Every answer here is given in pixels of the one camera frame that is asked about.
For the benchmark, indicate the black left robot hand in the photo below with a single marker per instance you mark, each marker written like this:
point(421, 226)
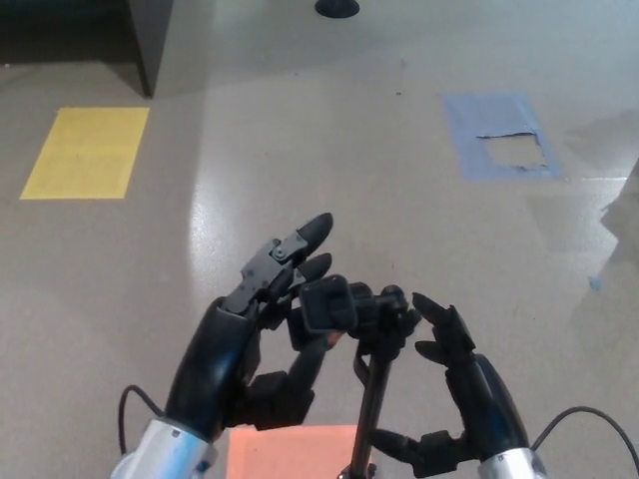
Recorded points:
point(214, 359)

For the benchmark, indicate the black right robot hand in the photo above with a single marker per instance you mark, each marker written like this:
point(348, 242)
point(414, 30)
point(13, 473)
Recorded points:
point(484, 399)

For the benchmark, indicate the black telescopic phone stand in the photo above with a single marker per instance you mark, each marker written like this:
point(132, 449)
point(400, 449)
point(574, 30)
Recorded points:
point(372, 399)

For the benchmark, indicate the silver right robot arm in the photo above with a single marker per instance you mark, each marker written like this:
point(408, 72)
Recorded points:
point(509, 466)

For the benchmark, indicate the orange rectangle floor marking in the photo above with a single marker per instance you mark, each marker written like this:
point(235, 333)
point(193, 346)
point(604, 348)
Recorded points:
point(279, 454)

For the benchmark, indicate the yellow rectangle floor marking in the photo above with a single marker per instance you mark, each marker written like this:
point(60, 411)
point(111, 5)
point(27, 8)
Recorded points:
point(85, 154)

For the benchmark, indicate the black round floor disc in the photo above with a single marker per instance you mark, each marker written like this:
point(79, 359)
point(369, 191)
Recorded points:
point(335, 7)

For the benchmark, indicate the small blue tape scrap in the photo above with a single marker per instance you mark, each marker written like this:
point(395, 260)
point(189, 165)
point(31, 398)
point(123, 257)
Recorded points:
point(595, 283)

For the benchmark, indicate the torn blue tape rectangle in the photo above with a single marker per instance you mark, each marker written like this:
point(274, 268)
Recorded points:
point(479, 112)

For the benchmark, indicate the dark desk side panel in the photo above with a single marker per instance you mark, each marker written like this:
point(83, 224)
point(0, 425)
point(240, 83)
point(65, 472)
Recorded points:
point(150, 45)

